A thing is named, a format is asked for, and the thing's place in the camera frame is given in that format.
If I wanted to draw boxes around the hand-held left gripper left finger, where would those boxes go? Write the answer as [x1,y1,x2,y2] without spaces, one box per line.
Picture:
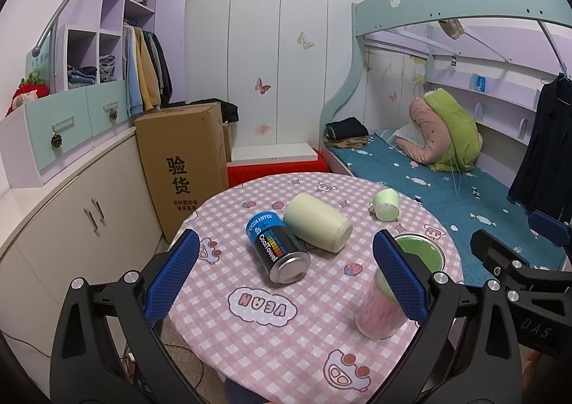
[48,229,202,404]

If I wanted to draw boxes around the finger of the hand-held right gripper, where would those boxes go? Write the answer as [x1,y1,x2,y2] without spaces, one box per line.
[527,211,572,249]
[470,229,532,286]

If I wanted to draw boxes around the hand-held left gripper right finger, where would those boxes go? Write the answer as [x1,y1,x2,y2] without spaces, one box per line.
[372,229,526,404]

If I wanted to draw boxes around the cream cup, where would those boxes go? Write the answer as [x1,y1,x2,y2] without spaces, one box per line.
[283,192,354,253]

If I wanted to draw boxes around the pink cup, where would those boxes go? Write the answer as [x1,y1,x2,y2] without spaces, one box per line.
[356,267,409,340]

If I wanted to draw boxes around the small pale green cup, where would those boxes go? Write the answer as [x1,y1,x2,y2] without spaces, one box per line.
[369,188,400,221]

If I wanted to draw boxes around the dark hanging jacket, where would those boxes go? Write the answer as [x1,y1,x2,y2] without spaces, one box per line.
[508,73,572,223]

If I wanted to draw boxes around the blue printed bed sheet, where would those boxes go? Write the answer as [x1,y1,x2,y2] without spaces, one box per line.
[333,129,572,284]

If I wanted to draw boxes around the blue and black can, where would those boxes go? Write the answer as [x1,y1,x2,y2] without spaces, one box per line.
[246,210,312,284]

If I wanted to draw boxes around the large cardboard box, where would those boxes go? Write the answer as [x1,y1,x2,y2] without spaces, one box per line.
[135,102,231,244]

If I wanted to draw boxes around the white curved cabinet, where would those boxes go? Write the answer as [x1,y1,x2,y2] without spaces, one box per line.
[0,127,171,342]

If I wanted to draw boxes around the pink checked tablecloth table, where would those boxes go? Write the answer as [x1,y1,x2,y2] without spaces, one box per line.
[167,172,465,404]

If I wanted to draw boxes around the green rolled quilt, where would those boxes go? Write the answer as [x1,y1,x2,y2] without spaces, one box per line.
[422,89,484,172]

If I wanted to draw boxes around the red stool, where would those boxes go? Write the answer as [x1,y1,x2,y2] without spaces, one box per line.
[227,147,330,188]

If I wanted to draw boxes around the white pillow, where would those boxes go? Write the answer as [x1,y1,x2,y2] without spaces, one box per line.
[393,123,423,148]

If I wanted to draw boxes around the folded tan clothes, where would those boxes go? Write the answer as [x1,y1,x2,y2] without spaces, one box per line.
[326,136,371,148]

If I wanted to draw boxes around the pink rolled quilt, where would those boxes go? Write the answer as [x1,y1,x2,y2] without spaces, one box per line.
[395,98,452,163]

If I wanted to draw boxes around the white board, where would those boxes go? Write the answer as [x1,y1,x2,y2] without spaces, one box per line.
[231,142,322,163]

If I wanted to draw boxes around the folded dark clothes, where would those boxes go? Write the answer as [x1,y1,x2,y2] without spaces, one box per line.
[325,117,369,141]

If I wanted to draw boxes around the black bag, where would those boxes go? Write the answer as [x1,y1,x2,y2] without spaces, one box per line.
[185,99,240,124]

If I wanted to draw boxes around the teal drawer unit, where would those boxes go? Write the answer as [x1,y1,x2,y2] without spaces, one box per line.
[0,80,135,188]

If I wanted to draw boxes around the hanging yellow jacket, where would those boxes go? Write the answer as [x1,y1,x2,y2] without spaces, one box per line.
[134,29,162,112]

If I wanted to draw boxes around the hanging blue shirt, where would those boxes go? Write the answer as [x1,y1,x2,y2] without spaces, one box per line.
[123,26,144,116]

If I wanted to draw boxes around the hanging dark jackets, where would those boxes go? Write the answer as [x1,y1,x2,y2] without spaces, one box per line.
[149,31,173,107]

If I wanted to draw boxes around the red strawberry plush toy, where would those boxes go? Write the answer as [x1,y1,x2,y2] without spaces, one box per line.
[5,71,51,116]

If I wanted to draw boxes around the teal bunk bed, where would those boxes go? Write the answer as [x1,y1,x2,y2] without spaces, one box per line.
[322,0,572,289]

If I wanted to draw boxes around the black cable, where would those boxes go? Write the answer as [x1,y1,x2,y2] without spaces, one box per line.
[0,332,59,358]

